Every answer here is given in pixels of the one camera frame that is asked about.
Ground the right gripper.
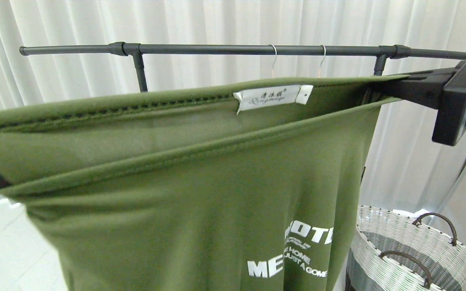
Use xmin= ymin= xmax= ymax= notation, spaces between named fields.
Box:
xmin=373 ymin=53 xmax=466 ymax=147

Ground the green garment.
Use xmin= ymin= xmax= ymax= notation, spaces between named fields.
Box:
xmin=0 ymin=74 xmax=411 ymax=291

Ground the white laundry basket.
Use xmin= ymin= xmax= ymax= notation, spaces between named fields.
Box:
xmin=345 ymin=205 xmax=466 ymax=291

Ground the black clothes rack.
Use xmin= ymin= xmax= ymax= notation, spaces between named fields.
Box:
xmin=19 ymin=42 xmax=466 ymax=184

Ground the white curtain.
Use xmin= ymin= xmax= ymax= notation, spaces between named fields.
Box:
xmin=0 ymin=0 xmax=466 ymax=221

